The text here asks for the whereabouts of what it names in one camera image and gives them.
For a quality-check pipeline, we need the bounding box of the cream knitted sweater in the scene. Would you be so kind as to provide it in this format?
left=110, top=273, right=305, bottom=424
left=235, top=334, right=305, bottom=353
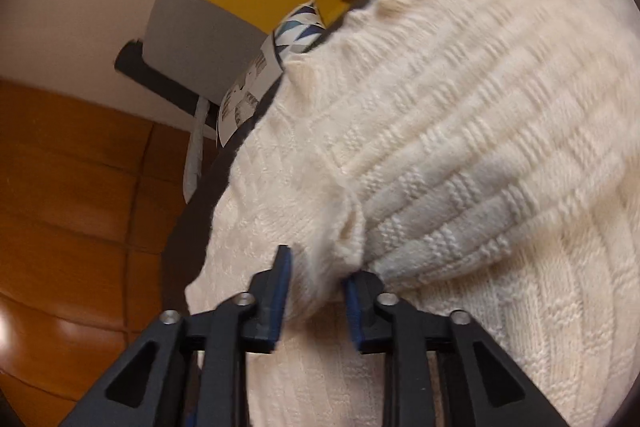
left=184, top=0, right=640, bottom=427

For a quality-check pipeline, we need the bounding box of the geometric print pillow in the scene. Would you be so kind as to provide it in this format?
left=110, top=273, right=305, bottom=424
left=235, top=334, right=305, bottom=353
left=215, top=0, right=328, bottom=148

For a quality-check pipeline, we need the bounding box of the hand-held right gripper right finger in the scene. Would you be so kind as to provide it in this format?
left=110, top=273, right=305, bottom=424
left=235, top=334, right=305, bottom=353
left=342, top=271, right=571, bottom=427

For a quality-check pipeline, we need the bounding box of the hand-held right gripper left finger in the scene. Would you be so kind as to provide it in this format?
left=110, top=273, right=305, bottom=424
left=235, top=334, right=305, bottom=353
left=60, top=245, right=292, bottom=427

